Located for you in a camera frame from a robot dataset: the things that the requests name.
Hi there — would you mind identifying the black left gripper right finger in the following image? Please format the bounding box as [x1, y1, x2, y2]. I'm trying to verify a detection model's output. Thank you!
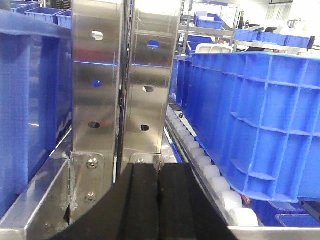
[159, 163, 236, 240]

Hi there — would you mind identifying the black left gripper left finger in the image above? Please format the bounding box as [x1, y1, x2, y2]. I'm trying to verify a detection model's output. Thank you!
[53, 163, 159, 240]

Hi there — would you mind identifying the white roller track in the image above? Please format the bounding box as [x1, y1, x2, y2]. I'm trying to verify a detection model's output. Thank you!
[165, 106, 262, 227]

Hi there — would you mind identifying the large blue ribbed crate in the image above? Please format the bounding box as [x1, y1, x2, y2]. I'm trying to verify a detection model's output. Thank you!
[185, 52, 320, 203]

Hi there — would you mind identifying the blue crate at left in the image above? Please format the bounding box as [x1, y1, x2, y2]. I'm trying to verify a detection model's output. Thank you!
[0, 10, 73, 215]

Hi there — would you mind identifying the steel frame rail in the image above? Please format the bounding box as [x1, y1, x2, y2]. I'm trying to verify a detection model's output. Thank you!
[0, 130, 72, 240]

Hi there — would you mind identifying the steel upright post left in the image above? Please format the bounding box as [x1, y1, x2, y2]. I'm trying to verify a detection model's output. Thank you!
[69, 0, 125, 223]

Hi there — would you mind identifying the steel upright post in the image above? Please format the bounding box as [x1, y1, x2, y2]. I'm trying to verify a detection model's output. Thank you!
[69, 0, 125, 223]
[121, 0, 181, 170]

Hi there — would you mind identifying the steel upright post right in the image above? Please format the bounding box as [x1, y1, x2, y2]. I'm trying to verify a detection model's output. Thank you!
[121, 0, 181, 170]

